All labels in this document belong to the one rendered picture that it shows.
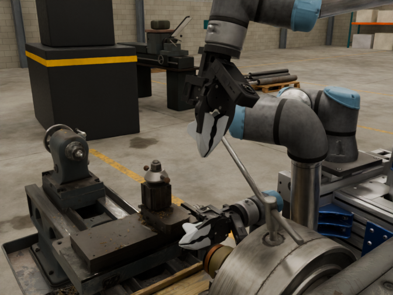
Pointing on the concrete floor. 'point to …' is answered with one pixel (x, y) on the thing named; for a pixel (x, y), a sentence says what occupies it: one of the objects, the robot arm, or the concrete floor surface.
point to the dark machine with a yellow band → (82, 70)
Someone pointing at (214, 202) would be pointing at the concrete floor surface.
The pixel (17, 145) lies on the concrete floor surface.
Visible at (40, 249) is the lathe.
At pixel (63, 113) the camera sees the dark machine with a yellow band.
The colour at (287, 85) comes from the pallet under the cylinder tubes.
